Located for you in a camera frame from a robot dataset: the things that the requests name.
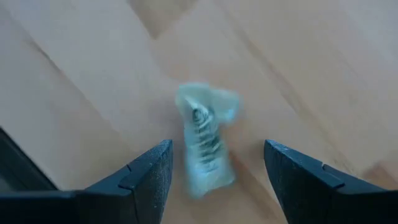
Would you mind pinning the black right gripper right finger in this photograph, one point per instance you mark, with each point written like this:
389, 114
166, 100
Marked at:
311, 193

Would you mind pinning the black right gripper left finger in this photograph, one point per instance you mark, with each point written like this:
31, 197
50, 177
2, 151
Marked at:
140, 189

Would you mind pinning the black table edge frame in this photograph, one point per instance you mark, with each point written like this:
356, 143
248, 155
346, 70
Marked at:
18, 168

